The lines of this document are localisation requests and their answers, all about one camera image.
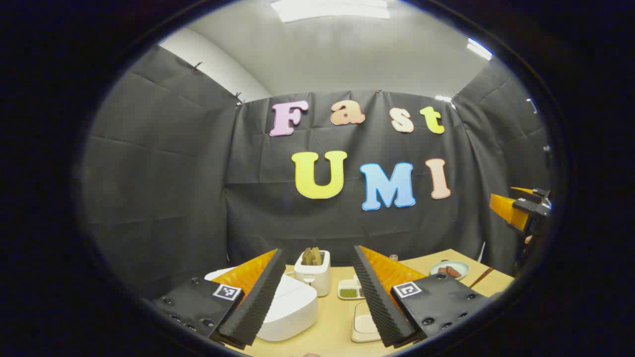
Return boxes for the pale green plate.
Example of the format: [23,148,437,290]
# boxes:
[430,260,470,281]

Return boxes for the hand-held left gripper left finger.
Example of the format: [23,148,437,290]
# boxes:
[151,248,287,349]

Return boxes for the white toaster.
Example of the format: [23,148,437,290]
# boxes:
[294,249,331,297]

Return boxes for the white divided grain dish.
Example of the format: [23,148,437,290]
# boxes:
[338,278,366,300]

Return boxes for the brown wooden spoon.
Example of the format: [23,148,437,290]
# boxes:
[469,267,494,289]

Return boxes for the large ceiling light panel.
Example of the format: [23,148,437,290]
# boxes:
[270,0,390,23]

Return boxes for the white rice cooker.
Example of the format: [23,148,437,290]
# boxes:
[205,268,318,342]

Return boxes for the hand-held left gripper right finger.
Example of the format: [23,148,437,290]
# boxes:
[352,245,489,349]

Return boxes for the black backdrop cloth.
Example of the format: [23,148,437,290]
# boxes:
[82,45,552,300]

